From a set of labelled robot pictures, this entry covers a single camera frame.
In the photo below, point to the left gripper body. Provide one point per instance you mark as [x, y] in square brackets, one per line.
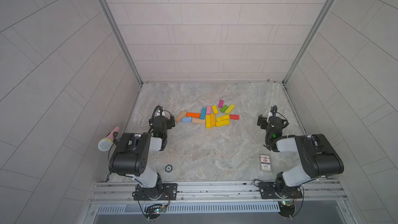
[167, 125]

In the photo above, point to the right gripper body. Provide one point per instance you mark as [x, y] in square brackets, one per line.
[265, 125]

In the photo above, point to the natural wood block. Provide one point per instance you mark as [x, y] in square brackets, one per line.
[198, 121]
[180, 116]

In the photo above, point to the light blue block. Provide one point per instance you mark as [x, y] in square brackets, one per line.
[186, 119]

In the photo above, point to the magenta block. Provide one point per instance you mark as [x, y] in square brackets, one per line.
[221, 104]

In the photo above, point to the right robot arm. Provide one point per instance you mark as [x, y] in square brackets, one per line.
[317, 156]

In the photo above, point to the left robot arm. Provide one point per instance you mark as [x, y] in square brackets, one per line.
[128, 155]

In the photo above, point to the playing card box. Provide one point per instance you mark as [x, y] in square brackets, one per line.
[265, 163]

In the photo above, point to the red block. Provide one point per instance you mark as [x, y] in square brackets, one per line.
[234, 117]

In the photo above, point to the teal block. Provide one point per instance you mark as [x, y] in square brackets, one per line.
[203, 113]

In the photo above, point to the tilted yellow block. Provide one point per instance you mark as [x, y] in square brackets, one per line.
[230, 108]

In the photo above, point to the upper flat yellow block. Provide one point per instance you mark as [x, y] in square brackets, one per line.
[223, 118]

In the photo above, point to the flat yellow block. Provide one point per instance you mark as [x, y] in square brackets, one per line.
[222, 123]
[223, 118]

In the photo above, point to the upright yellow block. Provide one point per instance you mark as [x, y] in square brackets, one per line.
[208, 121]

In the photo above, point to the pink block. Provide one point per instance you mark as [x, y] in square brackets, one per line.
[208, 110]

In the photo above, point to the amber orange block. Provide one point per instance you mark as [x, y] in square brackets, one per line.
[212, 120]

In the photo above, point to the green block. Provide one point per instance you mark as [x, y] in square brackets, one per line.
[224, 108]

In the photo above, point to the lower flat yellow block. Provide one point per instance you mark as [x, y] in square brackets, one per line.
[222, 123]

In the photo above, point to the small yellow block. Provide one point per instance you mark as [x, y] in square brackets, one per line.
[214, 109]

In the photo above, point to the right circuit board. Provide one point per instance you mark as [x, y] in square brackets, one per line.
[286, 209]

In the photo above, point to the circuit board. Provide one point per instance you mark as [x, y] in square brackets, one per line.
[154, 211]
[286, 209]

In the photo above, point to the left circuit board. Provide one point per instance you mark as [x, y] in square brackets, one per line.
[154, 211]

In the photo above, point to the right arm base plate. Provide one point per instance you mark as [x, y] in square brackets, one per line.
[271, 190]

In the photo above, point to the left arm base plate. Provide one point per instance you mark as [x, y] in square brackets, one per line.
[166, 191]

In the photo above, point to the aluminium mounting rail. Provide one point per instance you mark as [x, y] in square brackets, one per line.
[217, 191]

